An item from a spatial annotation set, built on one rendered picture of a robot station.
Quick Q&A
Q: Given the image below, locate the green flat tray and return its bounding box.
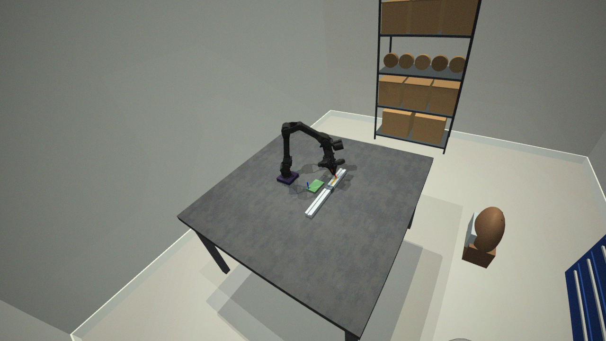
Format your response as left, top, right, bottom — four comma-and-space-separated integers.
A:
306, 179, 324, 194

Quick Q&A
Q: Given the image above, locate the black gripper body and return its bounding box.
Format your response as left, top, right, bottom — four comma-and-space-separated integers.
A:
318, 152, 345, 167

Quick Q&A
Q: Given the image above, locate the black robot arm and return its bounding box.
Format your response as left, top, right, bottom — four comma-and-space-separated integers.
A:
280, 122, 344, 179

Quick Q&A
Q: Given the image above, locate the light grey metal rail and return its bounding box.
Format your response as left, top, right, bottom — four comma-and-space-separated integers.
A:
305, 168, 346, 218

